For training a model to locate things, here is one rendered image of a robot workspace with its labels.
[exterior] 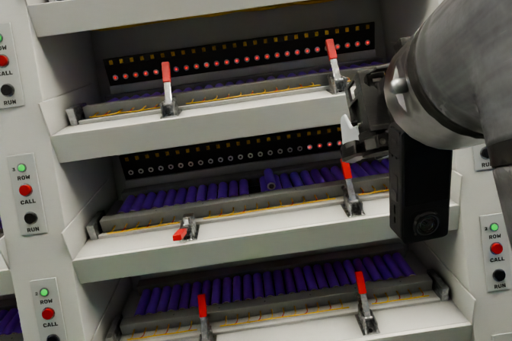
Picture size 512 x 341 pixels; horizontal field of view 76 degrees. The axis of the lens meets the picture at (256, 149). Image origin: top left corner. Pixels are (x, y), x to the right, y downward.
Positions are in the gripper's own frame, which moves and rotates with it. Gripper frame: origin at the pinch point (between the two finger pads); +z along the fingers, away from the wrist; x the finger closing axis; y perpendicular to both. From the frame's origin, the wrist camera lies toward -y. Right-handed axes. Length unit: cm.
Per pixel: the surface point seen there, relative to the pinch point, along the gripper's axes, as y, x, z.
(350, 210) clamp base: -7.0, 1.0, 8.0
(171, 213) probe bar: -3.5, 30.1, 13.1
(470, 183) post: -5.6, -17.8, 7.3
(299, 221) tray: -7.7, 9.0, 9.4
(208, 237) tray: -8.1, 23.6, 8.7
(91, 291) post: -14.3, 44.7, 13.2
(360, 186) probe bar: -3.5, -2.9, 13.9
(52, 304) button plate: -15, 48, 9
